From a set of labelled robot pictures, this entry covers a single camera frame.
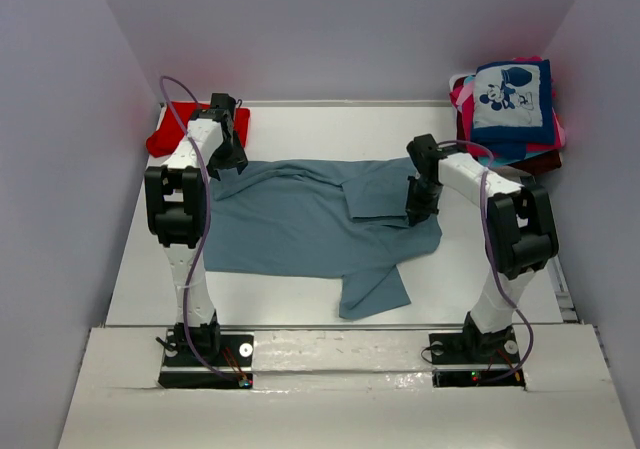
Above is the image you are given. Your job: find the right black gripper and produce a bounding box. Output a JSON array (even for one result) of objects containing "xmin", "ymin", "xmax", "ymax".
[{"xmin": 407, "ymin": 175, "xmax": 444, "ymax": 225}]

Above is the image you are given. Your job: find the grey-blue t-shirt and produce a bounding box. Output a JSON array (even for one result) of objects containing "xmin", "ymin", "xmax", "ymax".
[{"xmin": 203, "ymin": 158, "xmax": 442, "ymax": 320}]

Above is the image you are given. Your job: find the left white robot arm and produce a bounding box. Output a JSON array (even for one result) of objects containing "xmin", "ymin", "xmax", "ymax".
[{"xmin": 144, "ymin": 93, "xmax": 248, "ymax": 366}]

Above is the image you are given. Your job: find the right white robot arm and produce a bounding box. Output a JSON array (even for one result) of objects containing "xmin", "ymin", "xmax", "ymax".
[{"xmin": 405, "ymin": 134, "xmax": 559, "ymax": 366}]

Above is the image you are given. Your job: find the folded red t-shirt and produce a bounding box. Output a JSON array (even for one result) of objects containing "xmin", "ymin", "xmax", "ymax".
[{"xmin": 146, "ymin": 101, "xmax": 251, "ymax": 158}]

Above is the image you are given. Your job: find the teal folded t-shirt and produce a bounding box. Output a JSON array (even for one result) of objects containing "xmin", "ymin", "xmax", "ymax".
[{"xmin": 487, "ymin": 143, "xmax": 527, "ymax": 167}]

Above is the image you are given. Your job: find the navy cartoon mouse t-shirt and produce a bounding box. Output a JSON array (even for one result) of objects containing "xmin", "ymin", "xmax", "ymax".
[{"xmin": 470, "ymin": 59, "xmax": 556, "ymax": 146}]

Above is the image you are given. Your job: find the dark maroon folded t-shirt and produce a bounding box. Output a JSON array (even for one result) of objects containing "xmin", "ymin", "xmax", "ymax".
[{"xmin": 508, "ymin": 150, "xmax": 562, "ymax": 176}]

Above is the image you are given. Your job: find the white foam front board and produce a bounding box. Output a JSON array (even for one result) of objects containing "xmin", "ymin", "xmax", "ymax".
[{"xmin": 60, "ymin": 325, "xmax": 634, "ymax": 448}]

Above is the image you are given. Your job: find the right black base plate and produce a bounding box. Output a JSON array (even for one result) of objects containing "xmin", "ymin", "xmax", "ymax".
[{"xmin": 420, "ymin": 332, "xmax": 526, "ymax": 389}]

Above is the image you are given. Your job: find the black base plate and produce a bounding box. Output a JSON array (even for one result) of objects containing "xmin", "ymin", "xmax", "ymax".
[
  {"xmin": 156, "ymin": 330, "xmax": 255, "ymax": 390},
  {"xmin": 420, "ymin": 332, "xmax": 526, "ymax": 389}
]

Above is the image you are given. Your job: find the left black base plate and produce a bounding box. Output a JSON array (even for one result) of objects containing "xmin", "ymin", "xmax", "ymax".
[{"xmin": 156, "ymin": 330, "xmax": 255, "ymax": 390}]

